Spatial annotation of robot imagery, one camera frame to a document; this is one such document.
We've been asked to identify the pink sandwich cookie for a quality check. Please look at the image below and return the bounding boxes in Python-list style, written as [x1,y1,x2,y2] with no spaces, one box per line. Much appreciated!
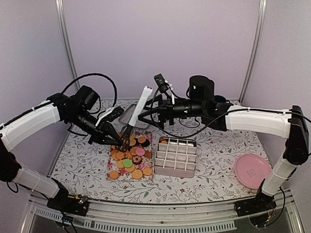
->
[135,148,145,156]

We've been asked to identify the beige embossed round biscuit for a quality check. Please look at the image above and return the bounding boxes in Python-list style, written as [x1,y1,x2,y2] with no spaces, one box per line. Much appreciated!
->
[132,169,143,180]

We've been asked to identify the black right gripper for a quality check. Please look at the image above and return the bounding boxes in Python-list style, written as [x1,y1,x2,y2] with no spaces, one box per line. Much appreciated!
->
[138,94,205,130]

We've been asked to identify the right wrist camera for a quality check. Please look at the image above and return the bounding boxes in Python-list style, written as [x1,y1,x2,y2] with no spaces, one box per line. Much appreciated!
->
[154,73,173,94]

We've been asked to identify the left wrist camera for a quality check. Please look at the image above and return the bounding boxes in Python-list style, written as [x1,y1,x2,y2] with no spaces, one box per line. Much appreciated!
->
[95,106,124,127]

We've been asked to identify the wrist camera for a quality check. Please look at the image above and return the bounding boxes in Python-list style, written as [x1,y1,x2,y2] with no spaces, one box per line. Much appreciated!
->
[154,73,173,94]
[95,106,124,127]

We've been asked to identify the metal serving tongs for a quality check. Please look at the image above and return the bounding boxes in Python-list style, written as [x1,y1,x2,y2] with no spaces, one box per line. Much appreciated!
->
[116,86,153,152]

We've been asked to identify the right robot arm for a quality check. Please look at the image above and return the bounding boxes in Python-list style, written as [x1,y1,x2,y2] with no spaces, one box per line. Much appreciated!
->
[138,74,310,212]

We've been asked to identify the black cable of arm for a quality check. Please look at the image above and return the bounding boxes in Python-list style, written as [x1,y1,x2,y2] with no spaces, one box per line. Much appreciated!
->
[60,72,119,107]
[145,92,311,156]

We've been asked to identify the aluminium front rail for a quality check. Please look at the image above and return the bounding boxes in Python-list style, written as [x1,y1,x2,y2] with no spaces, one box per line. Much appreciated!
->
[21,190,304,233]

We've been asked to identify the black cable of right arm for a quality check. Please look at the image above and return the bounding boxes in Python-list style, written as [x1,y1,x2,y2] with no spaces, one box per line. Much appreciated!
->
[145,92,311,156]

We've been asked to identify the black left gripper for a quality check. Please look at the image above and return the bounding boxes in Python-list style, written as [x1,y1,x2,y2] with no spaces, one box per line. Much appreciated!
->
[68,108,124,146]

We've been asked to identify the pink divided cookie tin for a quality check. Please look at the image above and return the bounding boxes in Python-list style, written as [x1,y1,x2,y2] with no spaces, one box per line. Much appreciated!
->
[154,136,197,179]

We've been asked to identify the green sandwich cookie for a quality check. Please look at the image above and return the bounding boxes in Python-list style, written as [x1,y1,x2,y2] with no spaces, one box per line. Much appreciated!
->
[123,159,133,168]

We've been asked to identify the metal tin lid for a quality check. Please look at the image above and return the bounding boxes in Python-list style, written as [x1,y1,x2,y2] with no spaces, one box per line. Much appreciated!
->
[118,103,150,129]

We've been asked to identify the pink plate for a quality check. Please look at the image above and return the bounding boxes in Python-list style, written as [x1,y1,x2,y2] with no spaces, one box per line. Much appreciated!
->
[234,154,272,189]

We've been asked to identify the left metal frame post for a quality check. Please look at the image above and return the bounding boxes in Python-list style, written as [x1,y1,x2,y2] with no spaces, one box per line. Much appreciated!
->
[55,0,78,81]

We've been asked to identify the chocolate sprinkle donut cookie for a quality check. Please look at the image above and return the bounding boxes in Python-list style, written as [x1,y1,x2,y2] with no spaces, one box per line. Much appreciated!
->
[132,156,142,165]

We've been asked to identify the tan round cookie on black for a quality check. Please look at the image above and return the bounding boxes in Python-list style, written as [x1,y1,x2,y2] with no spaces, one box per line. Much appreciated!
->
[138,136,146,144]

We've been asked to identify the right metal frame post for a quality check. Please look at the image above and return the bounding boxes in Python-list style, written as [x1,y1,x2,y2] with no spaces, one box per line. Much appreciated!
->
[239,0,267,104]

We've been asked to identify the floral rectangular tray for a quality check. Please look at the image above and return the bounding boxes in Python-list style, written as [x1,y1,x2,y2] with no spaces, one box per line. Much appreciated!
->
[107,131,154,182]

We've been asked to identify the metal frame post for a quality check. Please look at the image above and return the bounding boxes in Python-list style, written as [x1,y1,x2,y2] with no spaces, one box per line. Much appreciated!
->
[239,0,267,104]
[55,0,78,81]

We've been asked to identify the dark blue mug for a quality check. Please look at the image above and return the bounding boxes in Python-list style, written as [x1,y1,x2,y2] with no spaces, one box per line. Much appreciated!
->
[214,95,231,103]

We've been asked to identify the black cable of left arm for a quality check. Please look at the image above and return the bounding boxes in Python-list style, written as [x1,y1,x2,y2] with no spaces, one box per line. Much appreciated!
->
[60,72,119,107]

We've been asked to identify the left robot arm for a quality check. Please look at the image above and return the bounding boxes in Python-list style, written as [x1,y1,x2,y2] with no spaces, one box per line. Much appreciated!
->
[0,85,122,211]

